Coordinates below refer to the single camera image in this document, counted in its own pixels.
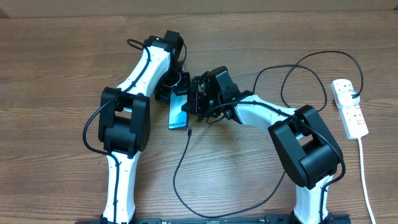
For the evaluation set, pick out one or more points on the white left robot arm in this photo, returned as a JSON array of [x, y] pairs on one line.
[[124, 118]]

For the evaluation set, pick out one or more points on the Samsung Galaxy smartphone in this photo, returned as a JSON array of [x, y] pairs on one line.
[[177, 117]]

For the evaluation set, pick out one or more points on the white power strip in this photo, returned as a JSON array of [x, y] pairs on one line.
[[352, 117]]

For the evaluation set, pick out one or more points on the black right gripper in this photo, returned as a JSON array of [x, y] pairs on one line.
[[195, 101]]

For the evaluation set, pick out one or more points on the white charger adapter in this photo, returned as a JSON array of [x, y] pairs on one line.
[[347, 98]]

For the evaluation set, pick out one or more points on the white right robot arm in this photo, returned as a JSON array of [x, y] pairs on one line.
[[305, 146]]

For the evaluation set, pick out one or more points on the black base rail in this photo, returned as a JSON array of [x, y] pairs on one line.
[[217, 221]]

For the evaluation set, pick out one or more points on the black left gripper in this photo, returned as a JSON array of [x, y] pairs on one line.
[[184, 89]]

